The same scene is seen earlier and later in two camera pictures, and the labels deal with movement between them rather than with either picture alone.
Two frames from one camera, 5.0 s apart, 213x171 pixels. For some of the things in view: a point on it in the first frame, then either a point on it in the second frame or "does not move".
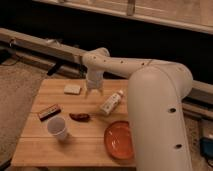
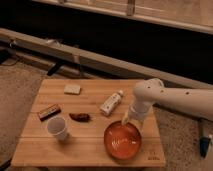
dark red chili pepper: (83, 117) does not move
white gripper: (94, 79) to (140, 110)
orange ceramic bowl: (119, 140) does not move
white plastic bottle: (111, 102) does not move
